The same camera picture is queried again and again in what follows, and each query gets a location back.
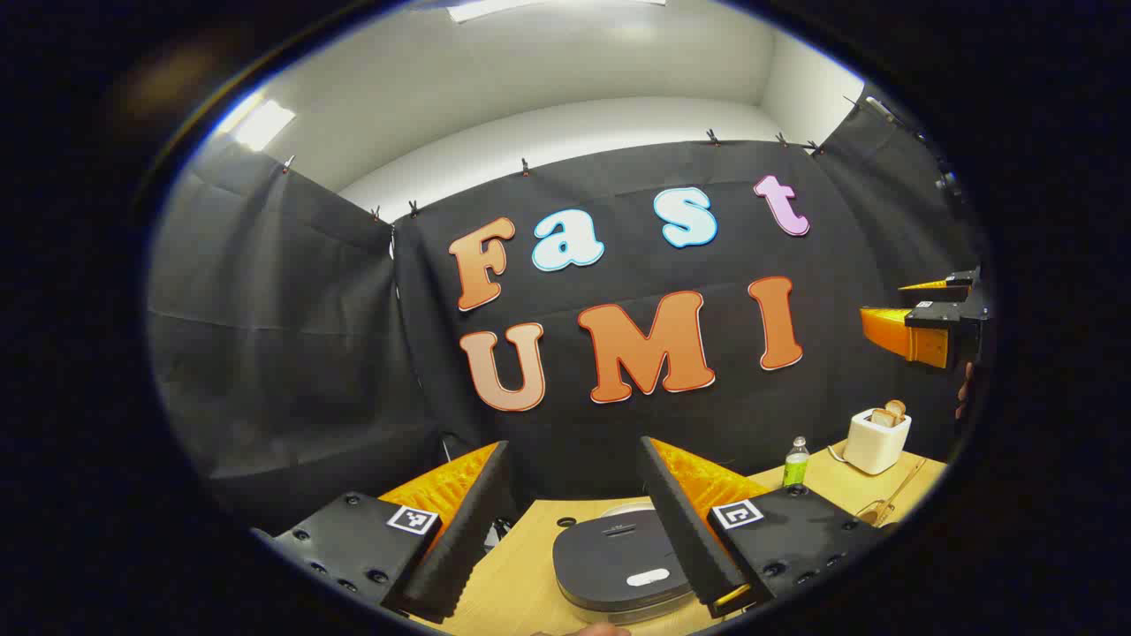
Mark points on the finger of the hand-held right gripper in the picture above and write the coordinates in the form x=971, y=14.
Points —
x=932, y=315
x=959, y=290

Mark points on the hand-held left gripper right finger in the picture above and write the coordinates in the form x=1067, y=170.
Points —
x=685, y=530

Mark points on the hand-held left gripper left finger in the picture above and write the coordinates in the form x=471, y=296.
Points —
x=468, y=530

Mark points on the black rice cooker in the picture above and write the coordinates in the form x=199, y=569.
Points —
x=618, y=556

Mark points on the wooden spoon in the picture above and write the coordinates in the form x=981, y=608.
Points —
x=901, y=490

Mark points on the toast bread slice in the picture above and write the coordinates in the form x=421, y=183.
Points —
x=896, y=407
x=882, y=417

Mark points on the green label plastic bottle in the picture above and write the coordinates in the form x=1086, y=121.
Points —
x=795, y=468

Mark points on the white toaster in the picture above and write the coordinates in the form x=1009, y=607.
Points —
x=873, y=446

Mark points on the black backdrop cloth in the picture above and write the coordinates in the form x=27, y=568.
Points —
x=292, y=353

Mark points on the ceiling light panel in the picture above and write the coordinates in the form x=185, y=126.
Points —
x=263, y=124
x=495, y=8

